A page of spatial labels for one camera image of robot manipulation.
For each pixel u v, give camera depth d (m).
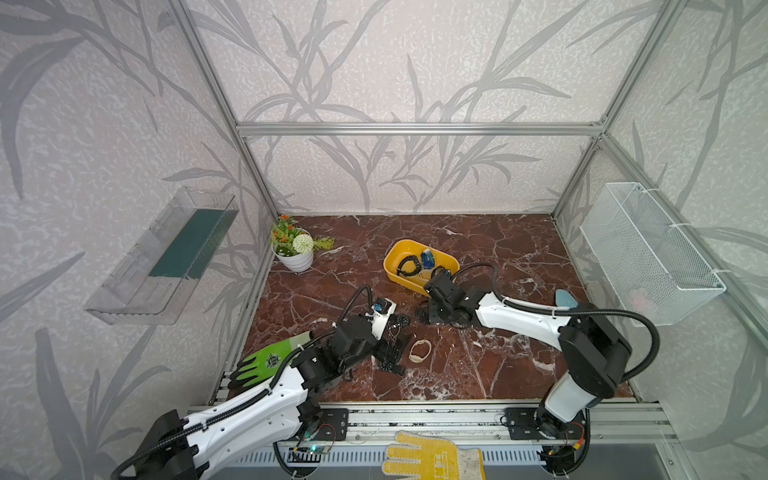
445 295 0.68
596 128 0.94
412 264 1.03
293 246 0.93
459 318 0.63
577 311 0.49
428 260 1.00
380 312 0.66
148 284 0.64
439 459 0.69
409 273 1.02
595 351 0.45
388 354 0.68
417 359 0.83
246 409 0.47
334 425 0.74
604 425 0.75
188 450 0.41
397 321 0.91
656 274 0.63
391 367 0.83
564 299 0.97
